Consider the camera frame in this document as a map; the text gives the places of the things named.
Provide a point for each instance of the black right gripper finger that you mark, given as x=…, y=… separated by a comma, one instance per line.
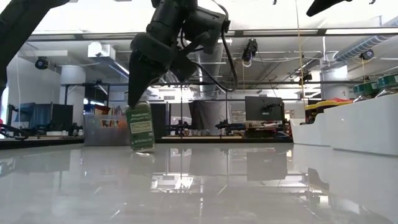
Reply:
x=320, y=6

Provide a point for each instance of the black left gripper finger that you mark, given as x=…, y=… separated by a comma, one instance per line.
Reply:
x=143, y=81
x=183, y=68

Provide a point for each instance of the green-lid herb spice jar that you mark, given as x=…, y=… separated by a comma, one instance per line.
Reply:
x=364, y=88
x=141, y=130
x=388, y=81

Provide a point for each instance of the yellow-lid dark spice jar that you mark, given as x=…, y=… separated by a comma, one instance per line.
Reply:
x=326, y=103
x=310, y=109
x=344, y=103

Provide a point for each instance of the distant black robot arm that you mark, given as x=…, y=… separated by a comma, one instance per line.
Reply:
x=227, y=126

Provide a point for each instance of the black partition panel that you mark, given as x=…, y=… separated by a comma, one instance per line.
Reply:
x=161, y=121

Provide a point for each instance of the ceiling light fixture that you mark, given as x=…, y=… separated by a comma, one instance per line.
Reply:
x=227, y=40

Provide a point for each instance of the dark grey hanging cloth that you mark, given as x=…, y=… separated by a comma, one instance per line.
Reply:
x=206, y=115

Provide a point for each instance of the white ceiling air unit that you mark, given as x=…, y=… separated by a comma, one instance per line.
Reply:
x=99, y=49

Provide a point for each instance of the grey translucent plastic bin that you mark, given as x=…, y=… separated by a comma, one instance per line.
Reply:
x=102, y=135

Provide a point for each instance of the white round pillar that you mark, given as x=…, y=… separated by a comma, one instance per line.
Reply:
x=73, y=81
x=335, y=84

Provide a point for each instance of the distant wooden bench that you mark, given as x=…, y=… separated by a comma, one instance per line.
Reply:
x=199, y=137

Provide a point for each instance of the black monitor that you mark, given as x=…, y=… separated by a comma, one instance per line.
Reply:
x=261, y=109

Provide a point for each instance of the black distant panel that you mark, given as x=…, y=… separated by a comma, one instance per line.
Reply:
x=62, y=116

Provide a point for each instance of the black cabinet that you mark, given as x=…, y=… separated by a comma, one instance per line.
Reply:
x=311, y=101

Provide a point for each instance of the orange-red cloth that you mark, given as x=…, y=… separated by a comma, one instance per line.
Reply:
x=343, y=99

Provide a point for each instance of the blue fabric cover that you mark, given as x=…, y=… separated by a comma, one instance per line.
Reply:
x=34, y=115

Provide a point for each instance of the white plastic bin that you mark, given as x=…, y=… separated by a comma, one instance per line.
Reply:
x=311, y=133
x=363, y=127

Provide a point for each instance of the silver ventilation duct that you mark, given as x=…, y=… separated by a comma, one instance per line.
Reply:
x=214, y=62

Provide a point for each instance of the black aluminium rig frame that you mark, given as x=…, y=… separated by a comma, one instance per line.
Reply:
x=280, y=32

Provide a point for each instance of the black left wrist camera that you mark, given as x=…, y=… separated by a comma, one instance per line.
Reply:
x=205, y=25

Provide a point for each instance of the striped flexible duct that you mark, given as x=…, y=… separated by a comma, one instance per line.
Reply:
x=360, y=47

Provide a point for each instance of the black distant frame rail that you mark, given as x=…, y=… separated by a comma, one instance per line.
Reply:
x=280, y=82

